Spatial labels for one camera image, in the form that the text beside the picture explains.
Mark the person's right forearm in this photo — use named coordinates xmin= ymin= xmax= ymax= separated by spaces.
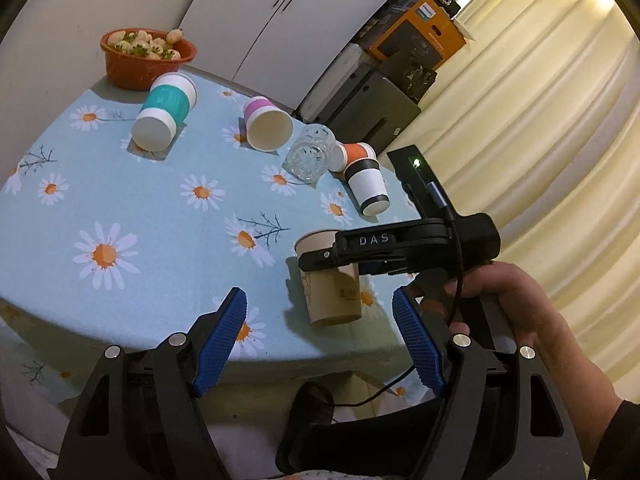
xmin=537 ymin=311 xmax=639 ymax=479

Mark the cream curtain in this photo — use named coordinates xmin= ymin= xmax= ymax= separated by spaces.
xmin=397 ymin=0 xmax=639 ymax=400

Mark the person's right hand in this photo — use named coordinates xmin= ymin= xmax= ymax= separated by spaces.
xmin=409 ymin=260 xmax=566 ymax=356

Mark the white cabinet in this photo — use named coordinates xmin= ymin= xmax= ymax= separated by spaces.
xmin=181 ymin=0 xmax=387 ymax=108

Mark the orange banded white cup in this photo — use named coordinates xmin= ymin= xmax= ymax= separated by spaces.
xmin=328 ymin=142 xmax=376 ymax=174

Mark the pink banded paper cup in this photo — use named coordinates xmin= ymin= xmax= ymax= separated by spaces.
xmin=243 ymin=96 xmax=294 ymax=152

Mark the teal banded white cup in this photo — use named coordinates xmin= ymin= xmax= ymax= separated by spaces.
xmin=131 ymin=72 xmax=198 ymax=152

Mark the orange black cardboard box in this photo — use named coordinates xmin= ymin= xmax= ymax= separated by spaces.
xmin=357 ymin=0 xmax=466 ymax=70

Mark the clear glass tumbler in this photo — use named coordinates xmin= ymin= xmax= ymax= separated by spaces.
xmin=282 ymin=124 xmax=335 ymax=185

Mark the black banded white cup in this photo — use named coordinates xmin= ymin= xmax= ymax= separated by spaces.
xmin=344 ymin=158 xmax=390 ymax=217

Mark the brown kraft paper cup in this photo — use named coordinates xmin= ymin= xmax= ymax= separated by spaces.
xmin=294 ymin=228 xmax=364 ymax=328

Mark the blue daisy tablecloth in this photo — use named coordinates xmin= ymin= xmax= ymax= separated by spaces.
xmin=1 ymin=77 xmax=410 ymax=403

